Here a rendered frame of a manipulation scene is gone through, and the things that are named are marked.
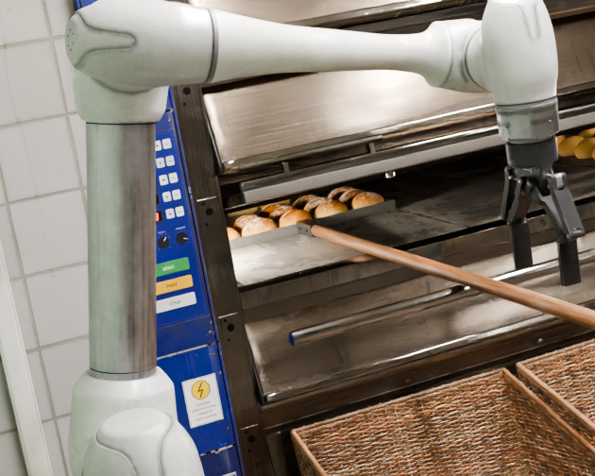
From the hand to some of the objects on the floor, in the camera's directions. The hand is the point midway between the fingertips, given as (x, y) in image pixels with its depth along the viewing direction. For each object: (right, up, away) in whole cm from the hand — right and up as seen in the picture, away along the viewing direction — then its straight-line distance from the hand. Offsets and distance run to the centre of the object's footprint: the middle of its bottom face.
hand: (546, 268), depth 181 cm
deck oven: (+10, -90, +215) cm, 234 cm away
